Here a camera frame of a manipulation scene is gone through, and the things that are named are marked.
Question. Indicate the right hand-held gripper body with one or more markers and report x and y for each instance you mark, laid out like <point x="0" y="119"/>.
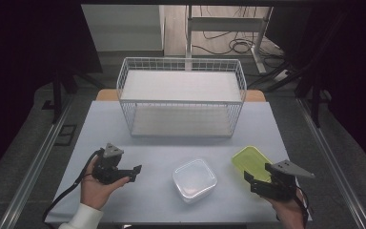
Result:
<point x="279" y="187"/>

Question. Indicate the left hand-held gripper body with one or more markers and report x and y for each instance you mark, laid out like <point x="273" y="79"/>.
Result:
<point x="106" y="168"/>

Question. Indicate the yellow-green container lid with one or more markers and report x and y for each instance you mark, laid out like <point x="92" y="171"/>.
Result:
<point x="251" y="160"/>

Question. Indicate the white plastic food container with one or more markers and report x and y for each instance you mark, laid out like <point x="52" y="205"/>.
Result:
<point x="194" y="180"/>

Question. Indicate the person's left hand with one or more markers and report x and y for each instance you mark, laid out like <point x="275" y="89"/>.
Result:
<point x="93" y="192"/>

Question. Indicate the person's right hand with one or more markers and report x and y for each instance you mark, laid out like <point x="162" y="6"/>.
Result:
<point x="290" y="213"/>

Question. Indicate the black metal stand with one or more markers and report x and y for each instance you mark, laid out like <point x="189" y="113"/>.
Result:
<point x="57" y="95"/>
<point x="315" y="101"/>

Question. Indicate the white power strip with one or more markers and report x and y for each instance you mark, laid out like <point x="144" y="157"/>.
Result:
<point x="282" y="75"/>

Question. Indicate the dark curtain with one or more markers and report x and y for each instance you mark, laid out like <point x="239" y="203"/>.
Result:
<point x="19" y="63"/>
<point x="355" y="63"/>

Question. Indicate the white cabinet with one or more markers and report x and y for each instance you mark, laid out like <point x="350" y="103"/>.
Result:
<point x="124" y="28"/>

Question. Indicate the black floor bracket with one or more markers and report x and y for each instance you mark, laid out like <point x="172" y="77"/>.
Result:
<point x="66" y="135"/>

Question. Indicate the metal floor rail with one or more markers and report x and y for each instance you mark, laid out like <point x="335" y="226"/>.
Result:
<point x="33" y="171"/>
<point x="330" y="159"/>

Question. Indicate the white metal desk frame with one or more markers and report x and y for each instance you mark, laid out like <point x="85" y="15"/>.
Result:
<point x="225" y="24"/>

